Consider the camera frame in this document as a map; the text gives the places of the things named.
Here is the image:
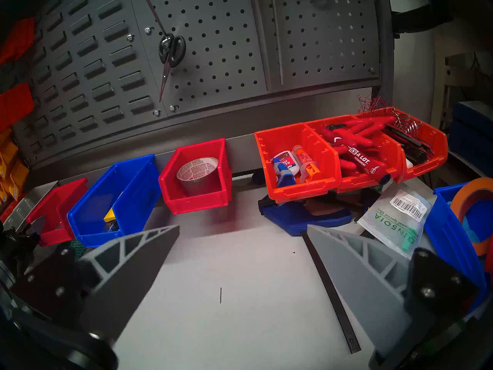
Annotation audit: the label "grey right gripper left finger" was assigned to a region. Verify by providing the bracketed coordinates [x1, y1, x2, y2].
[11, 225, 180, 370]

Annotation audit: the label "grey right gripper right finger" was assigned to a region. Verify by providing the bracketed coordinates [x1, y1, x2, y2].
[307, 225, 479, 370]

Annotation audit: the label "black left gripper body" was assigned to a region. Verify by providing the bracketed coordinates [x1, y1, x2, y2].
[0, 222, 40, 274]

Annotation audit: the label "red bin with blade pack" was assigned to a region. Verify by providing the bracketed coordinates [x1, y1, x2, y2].
[27, 178, 89, 246]

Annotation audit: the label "blue bin with yellow pad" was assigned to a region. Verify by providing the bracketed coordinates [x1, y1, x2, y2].
[67, 154, 161, 248]

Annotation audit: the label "red bin with tape roll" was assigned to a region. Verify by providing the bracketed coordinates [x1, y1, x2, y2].
[159, 138, 233, 215]

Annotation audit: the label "blue black clamp tool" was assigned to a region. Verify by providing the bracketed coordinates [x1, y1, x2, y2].
[258, 194, 353, 237]

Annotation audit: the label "black hand tool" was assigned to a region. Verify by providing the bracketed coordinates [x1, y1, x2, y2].
[385, 124, 434, 165]

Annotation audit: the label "orange-red bin with hardware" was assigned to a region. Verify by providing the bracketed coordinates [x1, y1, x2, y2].
[0, 199, 19, 223]

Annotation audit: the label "black flat metal bar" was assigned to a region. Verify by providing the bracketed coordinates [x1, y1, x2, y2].
[302, 232, 361, 354]

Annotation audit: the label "large beige plastic bin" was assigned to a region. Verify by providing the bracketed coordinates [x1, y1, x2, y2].
[2, 180, 58, 232]

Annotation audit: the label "yellow bin labelled M4-0.7 HEX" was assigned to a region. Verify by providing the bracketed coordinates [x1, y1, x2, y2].
[8, 159, 30, 200]

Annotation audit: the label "white pouch green print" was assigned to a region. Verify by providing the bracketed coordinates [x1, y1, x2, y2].
[357, 182, 438, 258]

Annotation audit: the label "blue bin with orange tape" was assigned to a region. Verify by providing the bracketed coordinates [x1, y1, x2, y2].
[424, 182, 493, 312]

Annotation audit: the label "yellow bin labelled M3-6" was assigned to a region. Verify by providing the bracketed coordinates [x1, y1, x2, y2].
[0, 139, 19, 168]

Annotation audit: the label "orange-red bin with red markers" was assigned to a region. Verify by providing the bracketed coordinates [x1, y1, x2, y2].
[306, 115, 407, 192]

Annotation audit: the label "orange-red bin with glue sticks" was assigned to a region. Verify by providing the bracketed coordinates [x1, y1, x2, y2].
[254, 123, 342, 204]

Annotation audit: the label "red permanent marker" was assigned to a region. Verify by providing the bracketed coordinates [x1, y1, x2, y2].
[343, 142, 391, 185]

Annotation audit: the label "orange tape roll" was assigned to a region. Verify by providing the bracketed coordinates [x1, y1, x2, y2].
[450, 177, 493, 256]

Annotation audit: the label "orange-red plastic bin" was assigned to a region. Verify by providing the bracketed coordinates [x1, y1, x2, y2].
[0, 18, 35, 65]
[0, 82, 34, 133]

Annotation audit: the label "blue white glue bottle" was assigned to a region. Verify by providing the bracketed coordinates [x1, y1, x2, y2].
[272, 151, 301, 188]

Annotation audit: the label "orange-red bin with black tools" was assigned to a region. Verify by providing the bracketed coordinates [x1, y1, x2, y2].
[379, 108, 449, 181]

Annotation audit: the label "dark blue storage crate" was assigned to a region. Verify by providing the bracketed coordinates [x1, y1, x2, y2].
[449, 101, 493, 169]

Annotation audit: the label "grey pegboard panel with tools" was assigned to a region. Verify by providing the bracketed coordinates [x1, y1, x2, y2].
[129, 0, 382, 115]

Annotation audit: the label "black monitor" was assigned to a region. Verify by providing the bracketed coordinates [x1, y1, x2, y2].
[389, 0, 493, 34]

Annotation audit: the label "silver duct tape roll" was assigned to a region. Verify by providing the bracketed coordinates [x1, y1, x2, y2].
[176, 156, 219, 196]

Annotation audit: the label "red wire bundle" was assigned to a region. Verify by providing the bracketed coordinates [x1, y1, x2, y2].
[357, 95, 393, 117]

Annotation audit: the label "grey bench back rail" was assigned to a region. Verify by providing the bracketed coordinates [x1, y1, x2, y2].
[23, 84, 386, 188]

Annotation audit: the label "grey louvered wall panel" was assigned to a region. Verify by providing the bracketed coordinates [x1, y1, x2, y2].
[12, 0, 168, 165]

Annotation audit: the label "pale wooden side frame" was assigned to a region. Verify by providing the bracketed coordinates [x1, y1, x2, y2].
[431, 53, 493, 127]

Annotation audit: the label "black handled scissors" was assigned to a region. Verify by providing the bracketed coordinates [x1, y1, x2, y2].
[159, 33, 187, 103]

